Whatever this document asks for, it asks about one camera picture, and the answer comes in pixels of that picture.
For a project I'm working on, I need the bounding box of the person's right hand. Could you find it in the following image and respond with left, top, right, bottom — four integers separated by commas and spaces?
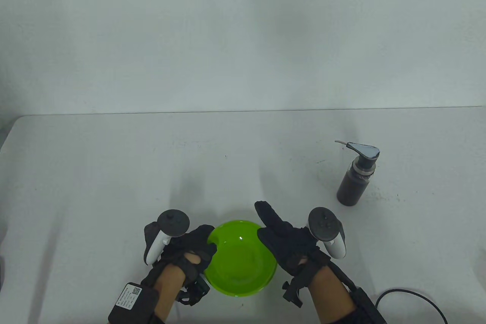
254, 201, 331, 276

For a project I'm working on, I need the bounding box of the person's left hand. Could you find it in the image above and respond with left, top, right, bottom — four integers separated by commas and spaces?
143, 222, 218, 285

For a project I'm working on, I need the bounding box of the green plastic bowl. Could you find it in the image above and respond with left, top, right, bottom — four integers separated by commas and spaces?
204, 220, 278, 297

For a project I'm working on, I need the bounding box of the dark sauce pump bottle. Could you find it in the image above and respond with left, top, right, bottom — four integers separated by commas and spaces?
334, 140, 381, 207

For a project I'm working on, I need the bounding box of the person's right forearm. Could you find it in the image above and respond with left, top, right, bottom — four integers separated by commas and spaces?
308, 265, 356, 324

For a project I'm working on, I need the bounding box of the person's left forearm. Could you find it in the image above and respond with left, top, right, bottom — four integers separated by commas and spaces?
153, 264, 187, 322

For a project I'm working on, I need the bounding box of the white and black left controller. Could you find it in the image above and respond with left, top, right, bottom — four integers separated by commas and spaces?
145, 209, 191, 265

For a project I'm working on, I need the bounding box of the white and black controller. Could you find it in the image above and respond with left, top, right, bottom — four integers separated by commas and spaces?
308, 207, 347, 260
145, 209, 191, 265

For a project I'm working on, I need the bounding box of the white and black right controller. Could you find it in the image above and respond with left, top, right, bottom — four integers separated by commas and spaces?
308, 207, 347, 260

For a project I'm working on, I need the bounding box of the black box with white label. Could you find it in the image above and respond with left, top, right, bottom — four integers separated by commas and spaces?
108, 282, 159, 324

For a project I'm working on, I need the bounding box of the plain black box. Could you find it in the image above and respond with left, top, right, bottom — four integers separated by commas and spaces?
350, 287, 386, 324

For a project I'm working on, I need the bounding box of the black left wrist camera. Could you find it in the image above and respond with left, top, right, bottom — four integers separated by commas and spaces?
178, 277, 211, 307

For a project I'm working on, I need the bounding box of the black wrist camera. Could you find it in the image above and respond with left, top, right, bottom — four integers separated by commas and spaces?
178, 277, 211, 307
282, 277, 305, 308

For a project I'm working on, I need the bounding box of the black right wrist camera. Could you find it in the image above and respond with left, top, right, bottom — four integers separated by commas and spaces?
282, 277, 305, 308

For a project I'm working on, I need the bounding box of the black cable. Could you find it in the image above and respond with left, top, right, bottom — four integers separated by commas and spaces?
375, 289, 449, 324

